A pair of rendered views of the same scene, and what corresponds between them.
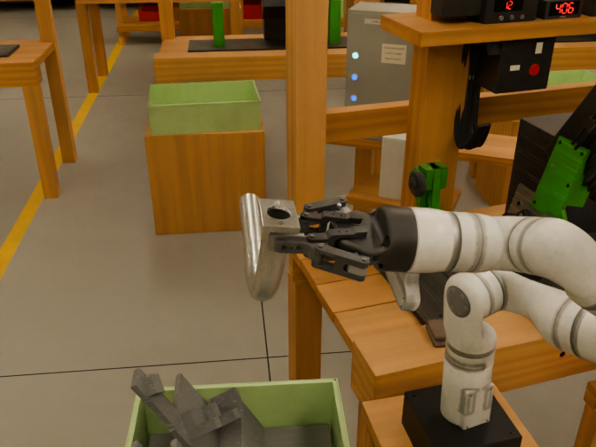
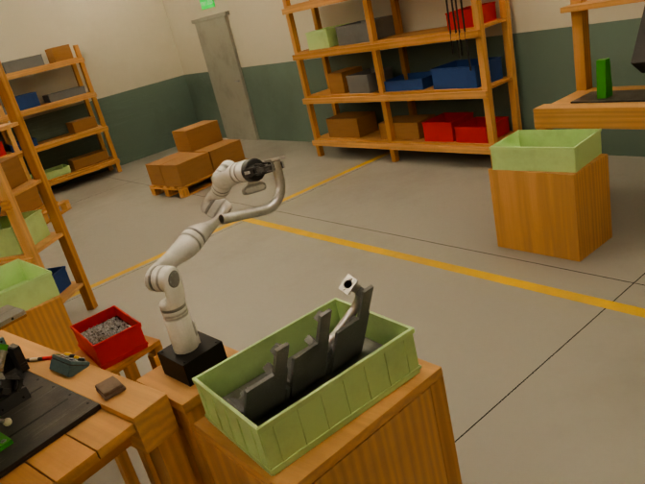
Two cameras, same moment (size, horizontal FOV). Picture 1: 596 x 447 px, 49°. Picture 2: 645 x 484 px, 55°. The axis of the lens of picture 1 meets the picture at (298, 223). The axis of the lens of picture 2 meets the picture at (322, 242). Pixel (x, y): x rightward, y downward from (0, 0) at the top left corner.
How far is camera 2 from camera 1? 2.23 m
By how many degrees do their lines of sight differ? 103
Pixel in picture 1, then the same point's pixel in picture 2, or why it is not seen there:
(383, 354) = (143, 400)
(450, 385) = (190, 326)
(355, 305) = (82, 447)
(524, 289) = (169, 255)
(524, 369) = not seen: hidden behind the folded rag
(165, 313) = not seen: outside the picture
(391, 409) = (181, 394)
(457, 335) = (180, 296)
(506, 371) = not seen: hidden behind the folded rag
